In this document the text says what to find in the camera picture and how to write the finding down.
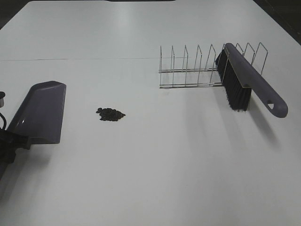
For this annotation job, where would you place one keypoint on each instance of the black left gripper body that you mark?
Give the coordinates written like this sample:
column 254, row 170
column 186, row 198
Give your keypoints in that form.
column 9, row 142

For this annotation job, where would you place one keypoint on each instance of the purple dustpan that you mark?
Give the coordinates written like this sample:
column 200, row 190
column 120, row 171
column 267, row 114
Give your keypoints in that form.
column 40, row 115

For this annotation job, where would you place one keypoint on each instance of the pile of coffee beans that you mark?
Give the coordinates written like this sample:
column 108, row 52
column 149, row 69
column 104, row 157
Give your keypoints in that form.
column 109, row 114

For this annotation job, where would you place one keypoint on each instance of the purple hand brush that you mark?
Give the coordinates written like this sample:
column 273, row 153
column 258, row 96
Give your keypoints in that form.
column 240, row 78

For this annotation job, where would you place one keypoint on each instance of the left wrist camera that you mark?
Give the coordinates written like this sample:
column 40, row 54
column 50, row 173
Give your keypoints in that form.
column 2, row 95

